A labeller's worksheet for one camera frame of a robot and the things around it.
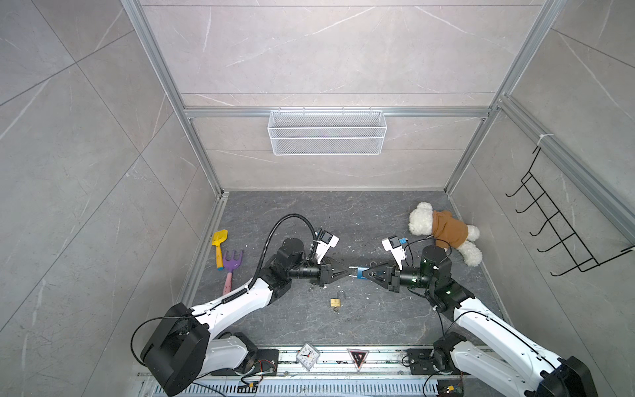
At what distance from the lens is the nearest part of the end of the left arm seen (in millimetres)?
651

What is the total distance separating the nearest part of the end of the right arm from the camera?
64cm

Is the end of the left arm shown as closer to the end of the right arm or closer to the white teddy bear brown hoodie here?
the end of the right arm

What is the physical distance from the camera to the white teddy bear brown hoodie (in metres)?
0.96
